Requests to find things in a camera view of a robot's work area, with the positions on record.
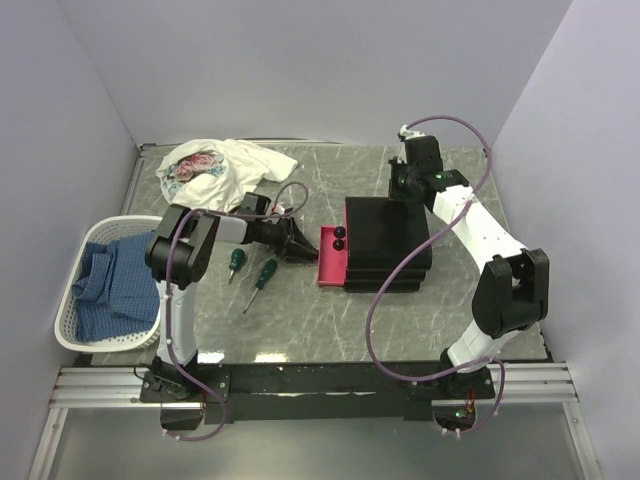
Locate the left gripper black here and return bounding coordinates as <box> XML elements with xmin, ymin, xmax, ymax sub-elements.
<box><xmin>256</xmin><ymin>217</ymin><xmax>317</xmax><ymax>263</ymax></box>

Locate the pink bottom drawer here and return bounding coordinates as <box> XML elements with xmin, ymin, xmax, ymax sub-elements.
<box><xmin>318</xmin><ymin>225</ymin><xmax>348</xmax><ymax>287</ymax></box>

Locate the green long screwdriver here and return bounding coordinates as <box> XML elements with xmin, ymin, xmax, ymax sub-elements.
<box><xmin>242</xmin><ymin>259</ymin><xmax>278</xmax><ymax>314</ymax></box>

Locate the black drawer cabinet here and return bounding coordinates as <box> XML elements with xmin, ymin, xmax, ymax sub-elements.
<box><xmin>343</xmin><ymin>197</ymin><xmax>430</xmax><ymax>293</ymax></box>

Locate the green stubby screwdriver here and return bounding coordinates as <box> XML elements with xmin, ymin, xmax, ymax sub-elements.
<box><xmin>228</xmin><ymin>248</ymin><xmax>247</xmax><ymax>284</ymax></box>

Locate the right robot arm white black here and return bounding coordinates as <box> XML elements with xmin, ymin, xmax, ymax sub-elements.
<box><xmin>389</xmin><ymin>129</ymin><xmax>550</xmax><ymax>399</ymax></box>

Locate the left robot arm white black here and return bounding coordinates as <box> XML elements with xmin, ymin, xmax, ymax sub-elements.
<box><xmin>145</xmin><ymin>193</ymin><xmax>319</xmax><ymax>402</ymax></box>

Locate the white floral t-shirt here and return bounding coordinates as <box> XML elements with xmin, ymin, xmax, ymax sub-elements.
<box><xmin>156</xmin><ymin>139</ymin><xmax>298</xmax><ymax>212</ymax></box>

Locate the blue checked shirt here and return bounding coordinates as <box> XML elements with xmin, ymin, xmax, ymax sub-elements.
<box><xmin>71</xmin><ymin>231</ymin><xmax>159</xmax><ymax>343</ymax></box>

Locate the white laundry basket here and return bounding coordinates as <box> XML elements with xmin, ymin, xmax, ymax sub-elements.
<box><xmin>55</xmin><ymin>215</ymin><xmax>160</xmax><ymax>353</ymax></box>

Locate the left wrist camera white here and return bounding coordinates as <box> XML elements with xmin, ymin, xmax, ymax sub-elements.
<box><xmin>271</xmin><ymin>203</ymin><xmax>294</xmax><ymax>215</ymax></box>

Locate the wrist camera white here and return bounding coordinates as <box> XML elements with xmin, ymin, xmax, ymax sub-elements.
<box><xmin>271</xmin><ymin>203</ymin><xmax>294</xmax><ymax>215</ymax></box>
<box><xmin>397</xmin><ymin>125</ymin><xmax>425</xmax><ymax>142</ymax></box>

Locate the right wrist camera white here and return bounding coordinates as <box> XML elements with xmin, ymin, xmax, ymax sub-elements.
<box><xmin>397</xmin><ymin>125</ymin><xmax>425</xmax><ymax>142</ymax></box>

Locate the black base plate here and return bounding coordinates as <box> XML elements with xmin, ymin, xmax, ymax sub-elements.
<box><xmin>140</xmin><ymin>361</ymin><xmax>496</xmax><ymax>424</ymax></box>

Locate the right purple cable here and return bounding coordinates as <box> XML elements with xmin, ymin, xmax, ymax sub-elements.
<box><xmin>366</xmin><ymin>115</ymin><xmax>505</xmax><ymax>436</ymax></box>

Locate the aluminium rail frame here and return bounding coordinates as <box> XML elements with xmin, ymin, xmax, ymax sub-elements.
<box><xmin>49</xmin><ymin>363</ymin><xmax>579</xmax><ymax>409</ymax></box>

